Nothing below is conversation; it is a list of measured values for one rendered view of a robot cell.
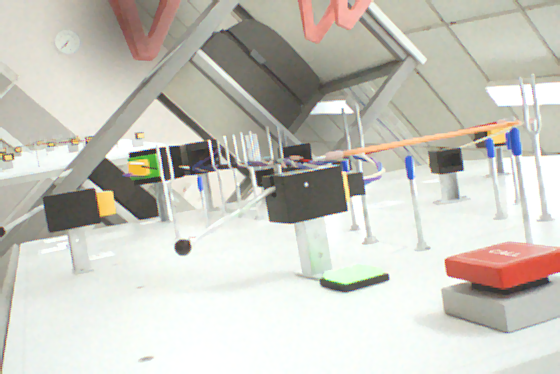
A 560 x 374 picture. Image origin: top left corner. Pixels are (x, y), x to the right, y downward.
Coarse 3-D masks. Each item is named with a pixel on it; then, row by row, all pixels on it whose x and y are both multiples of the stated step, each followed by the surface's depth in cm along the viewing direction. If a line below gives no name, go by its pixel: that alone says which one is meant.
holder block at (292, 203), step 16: (272, 176) 55; (288, 176) 52; (304, 176) 53; (320, 176) 54; (336, 176) 54; (288, 192) 52; (304, 192) 53; (320, 192) 54; (336, 192) 54; (272, 208) 55; (288, 208) 52; (304, 208) 53; (320, 208) 54; (336, 208) 54
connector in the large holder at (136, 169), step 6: (144, 156) 119; (150, 156) 118; (156, 156) 118; (144, 162) 117; (150, 162) 118; (156, 162) 118; (132, 168) 118; (138, 168) 118; (144, 168) 118; (132, 174) 118; (138, 174) 118; (144, 174) 118; (150, 174) 119; (156, 174) 118; (132, 180) 120
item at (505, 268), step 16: (464, 256) 38; (480, 256) 37; (496, 256) 36; (512, 256) 36; (528, 256) 35; (544, 256) 35; (448, 272) 38; (464, 272) 37; (480, 272) 35; (496, 272) 34; (512, 272) 34; (528, 272) 34; (544, 272) 35; (480, 288) 37; (496, 288) 36; (512, 288) 35; (528, 288) 36
